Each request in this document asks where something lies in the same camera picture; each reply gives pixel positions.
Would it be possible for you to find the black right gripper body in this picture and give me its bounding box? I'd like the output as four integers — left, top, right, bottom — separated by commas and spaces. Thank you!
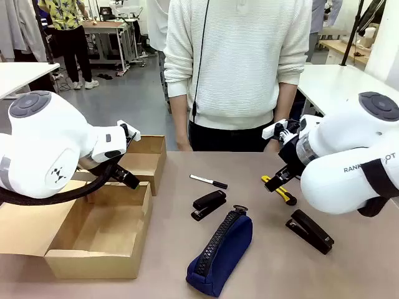
279, 131, 309, 176

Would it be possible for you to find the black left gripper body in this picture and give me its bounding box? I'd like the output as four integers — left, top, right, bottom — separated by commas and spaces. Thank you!
77, 156, 126, 183

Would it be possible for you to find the large black stapler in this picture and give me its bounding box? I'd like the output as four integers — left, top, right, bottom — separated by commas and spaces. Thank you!
285, 209, 335, 256

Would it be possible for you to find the small black stapler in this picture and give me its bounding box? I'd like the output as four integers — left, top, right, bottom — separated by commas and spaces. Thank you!
190, 190, 228, 222

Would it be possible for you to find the navy blue pencil case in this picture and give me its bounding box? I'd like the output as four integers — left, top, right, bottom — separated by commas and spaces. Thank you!
185, 204, 254, 298

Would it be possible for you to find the person's left forearm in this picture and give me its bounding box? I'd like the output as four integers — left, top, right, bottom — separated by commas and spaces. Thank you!
275, 81, 299, 125

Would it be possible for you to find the person's right forearm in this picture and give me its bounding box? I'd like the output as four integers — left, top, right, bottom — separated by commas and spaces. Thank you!
168, 92, 190, 144

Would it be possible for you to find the small open cardboard box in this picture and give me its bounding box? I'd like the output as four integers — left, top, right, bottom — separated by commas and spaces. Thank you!
74, 134, 168, 197

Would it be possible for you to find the large open cardboard box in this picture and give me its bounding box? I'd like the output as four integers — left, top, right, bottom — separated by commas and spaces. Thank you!
0, 178, 155, 280

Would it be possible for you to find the person's left hand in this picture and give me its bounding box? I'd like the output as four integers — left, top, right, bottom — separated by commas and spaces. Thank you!
264, 138, 281, 153

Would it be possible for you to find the person's right hand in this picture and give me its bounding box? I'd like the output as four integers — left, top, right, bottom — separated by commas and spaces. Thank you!
175, 136, 191, 153

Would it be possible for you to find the yellow black utility knife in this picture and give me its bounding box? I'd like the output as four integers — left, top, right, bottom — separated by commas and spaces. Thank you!
261, 174, 298, 207

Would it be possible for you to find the white marker with black cap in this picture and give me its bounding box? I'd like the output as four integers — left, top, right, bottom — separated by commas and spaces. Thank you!
189, 174, 229, 190

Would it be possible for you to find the large white table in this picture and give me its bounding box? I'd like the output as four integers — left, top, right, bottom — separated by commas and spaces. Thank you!
297, 63, 399, 120

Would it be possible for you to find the white knit sweater torso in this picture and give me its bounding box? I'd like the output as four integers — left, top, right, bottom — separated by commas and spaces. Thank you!
163, 0, 313, 131

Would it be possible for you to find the light wooden table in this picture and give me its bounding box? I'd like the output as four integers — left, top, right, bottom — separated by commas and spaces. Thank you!
318, 37, 372, 67

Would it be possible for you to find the white side table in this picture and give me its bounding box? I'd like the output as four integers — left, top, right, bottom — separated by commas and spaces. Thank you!
0, 62, 61, 101

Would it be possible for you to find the black slanted tripod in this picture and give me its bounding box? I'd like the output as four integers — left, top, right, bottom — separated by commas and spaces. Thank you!
340, 0, 366, 67

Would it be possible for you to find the person in yellow patterned shirt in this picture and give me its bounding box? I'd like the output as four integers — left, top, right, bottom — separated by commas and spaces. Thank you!
38, 0, 100, 90

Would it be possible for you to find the person in blue-grey shirt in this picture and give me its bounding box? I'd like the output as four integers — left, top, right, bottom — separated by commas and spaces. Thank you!
306, 0, 332, 64

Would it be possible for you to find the brown top workbench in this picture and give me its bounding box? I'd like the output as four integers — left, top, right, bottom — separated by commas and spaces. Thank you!
81, 19, 133, 73

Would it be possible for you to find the person in grey coat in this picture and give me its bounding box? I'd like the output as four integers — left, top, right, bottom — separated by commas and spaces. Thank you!
0, 0, 59, 94

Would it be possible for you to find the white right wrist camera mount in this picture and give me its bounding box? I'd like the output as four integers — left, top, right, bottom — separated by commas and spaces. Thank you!
261, 118, 302, 141

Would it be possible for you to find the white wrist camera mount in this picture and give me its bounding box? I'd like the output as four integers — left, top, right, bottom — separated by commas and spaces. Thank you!
117, 120, 142, 145
261, 118, 302, 141

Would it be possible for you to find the black left arm cable sleeve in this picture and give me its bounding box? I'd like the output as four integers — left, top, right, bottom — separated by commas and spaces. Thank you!
0, 161, 117, 207

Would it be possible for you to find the black arm cable sleeve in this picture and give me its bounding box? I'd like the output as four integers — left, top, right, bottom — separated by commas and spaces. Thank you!
357, 195, 391, 218
0, 161, 117, 207

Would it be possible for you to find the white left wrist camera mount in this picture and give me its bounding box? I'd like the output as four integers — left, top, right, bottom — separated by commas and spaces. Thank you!
117, 120, 142, 145

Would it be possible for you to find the black right arm cable sleeve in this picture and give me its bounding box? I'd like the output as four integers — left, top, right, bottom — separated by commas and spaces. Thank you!
357, 195, 391, 218

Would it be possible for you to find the thin black hanging cable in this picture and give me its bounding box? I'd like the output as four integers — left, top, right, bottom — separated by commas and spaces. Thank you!
191, 0, 210, 124

